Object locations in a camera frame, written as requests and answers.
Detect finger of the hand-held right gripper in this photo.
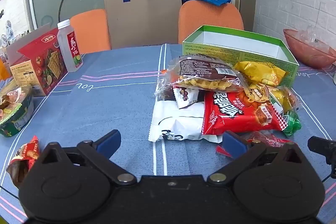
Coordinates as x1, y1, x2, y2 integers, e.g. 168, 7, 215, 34
307, 136, 336, 179

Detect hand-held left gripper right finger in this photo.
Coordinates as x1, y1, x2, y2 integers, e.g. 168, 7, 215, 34
208, 130, 305, 185

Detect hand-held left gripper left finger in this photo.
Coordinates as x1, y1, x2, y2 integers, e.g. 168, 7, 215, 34
39, 130, 137, 186

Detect large red snack packet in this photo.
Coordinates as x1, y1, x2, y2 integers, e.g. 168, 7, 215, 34
202, 84, 289, 136

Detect clear yellow snack packet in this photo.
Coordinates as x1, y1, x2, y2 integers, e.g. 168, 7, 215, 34
266, 85, 300, 115

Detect green cardboard box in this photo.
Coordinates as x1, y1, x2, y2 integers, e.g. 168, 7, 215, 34
182, 25, 300, 88

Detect green candy packet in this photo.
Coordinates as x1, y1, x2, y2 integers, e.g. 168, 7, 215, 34
280, 110, 302, 138

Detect blue striped tablecloth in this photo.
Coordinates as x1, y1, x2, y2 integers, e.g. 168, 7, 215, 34
0, 43, 336, 224

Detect small white chocolate snack packet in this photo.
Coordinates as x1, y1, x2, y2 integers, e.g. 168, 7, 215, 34
172, 86, 201, 109

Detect clear cookie packet orange ends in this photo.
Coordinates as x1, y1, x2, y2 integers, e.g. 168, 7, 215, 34
154, 55, 248, 96

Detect small red snack packet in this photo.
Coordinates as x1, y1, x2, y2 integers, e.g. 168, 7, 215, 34
6, 135, 40, 189

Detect pink plastic bowl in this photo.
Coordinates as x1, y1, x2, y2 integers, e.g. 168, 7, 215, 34
283, 28, 336, 69

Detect red cracker box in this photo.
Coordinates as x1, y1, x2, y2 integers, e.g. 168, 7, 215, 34
6, 23, 69, 97

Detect green instant noodle bowl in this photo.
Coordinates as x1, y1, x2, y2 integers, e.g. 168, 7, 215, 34
0, 85, 34, 138

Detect clear plastic drink bottle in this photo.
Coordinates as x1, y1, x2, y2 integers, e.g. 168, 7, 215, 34
57, 19, 84, 73

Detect clear plastic wrap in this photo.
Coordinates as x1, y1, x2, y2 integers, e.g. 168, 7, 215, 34
294, 25, 336, 56

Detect orange chair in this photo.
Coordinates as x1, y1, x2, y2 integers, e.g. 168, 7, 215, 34
178, 0, 244, 44
69, 9, 111, 54

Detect brown cardboard box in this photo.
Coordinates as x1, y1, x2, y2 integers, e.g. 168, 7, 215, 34
101, 0, 242, 51

